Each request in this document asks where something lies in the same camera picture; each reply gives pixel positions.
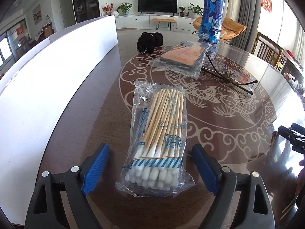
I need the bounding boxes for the green potted plant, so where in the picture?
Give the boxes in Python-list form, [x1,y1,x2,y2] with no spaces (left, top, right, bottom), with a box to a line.
[117,2,133,15]

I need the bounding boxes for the white tv cabinet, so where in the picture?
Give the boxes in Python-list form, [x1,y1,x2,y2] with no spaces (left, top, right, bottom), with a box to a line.
[115,14,195,32]

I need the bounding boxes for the black television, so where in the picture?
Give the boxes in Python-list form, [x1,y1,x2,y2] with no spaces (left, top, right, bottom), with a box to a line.
[137,0,178,14]

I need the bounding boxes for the blue camouflage bottle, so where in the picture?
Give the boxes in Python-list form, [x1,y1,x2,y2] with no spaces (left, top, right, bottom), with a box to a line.
[198,0,225,44]

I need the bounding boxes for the glasses in clear case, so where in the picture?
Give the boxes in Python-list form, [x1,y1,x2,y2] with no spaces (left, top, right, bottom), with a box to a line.
[202,52,258,95]

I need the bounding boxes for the white storage tray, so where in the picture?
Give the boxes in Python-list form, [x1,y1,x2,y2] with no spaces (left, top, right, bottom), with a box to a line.
[1,15,118,225]

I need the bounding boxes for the wooden dining chair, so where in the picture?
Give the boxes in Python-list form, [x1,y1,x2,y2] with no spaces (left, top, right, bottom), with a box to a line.
[252,32,287,71]

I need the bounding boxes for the red flowers in vase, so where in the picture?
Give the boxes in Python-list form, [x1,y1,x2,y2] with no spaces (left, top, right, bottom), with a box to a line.
[102,3,115,15]

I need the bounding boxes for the wooden bench stool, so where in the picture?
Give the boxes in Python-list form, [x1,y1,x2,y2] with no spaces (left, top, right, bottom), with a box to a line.
[151,18,177,32]

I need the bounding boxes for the cotton swab bag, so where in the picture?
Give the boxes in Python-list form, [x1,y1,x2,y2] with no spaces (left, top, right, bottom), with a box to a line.
[115,81,195,198]

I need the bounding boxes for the phone case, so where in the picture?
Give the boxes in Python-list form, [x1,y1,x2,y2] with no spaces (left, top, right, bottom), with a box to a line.
[148,41,211,79]

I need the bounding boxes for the person's right hand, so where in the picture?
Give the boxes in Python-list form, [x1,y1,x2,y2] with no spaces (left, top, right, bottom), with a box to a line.
[296,159,305,195]

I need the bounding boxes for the grey curtain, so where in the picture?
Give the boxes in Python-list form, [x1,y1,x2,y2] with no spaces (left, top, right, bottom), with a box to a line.
[232,0,262,53]

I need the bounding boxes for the black glass display cabinet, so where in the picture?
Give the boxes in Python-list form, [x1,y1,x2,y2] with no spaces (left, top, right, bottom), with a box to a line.
[72,0,100,23]

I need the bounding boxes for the orange lounge chair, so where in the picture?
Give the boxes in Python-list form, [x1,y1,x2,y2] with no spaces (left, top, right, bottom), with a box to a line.
[192,17,247,44]

